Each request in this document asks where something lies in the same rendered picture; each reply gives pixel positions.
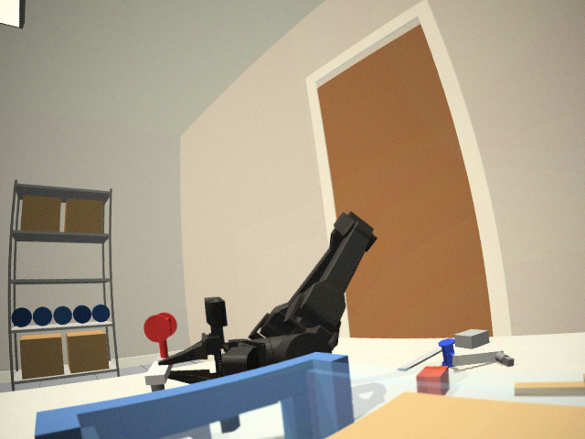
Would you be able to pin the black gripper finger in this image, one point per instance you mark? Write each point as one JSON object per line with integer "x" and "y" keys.
{"x": 190, "y": 376}
{"x": 197, "y": 351}

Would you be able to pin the grey crank handle with blue knob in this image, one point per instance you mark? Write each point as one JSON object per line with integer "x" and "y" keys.
{"x": 450, "y": 359}

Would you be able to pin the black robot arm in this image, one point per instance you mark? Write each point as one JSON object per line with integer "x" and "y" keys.
{"x": 311, "y": 320}

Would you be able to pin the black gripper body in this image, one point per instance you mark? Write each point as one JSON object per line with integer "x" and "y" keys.
{"x": 215, "y": 308}

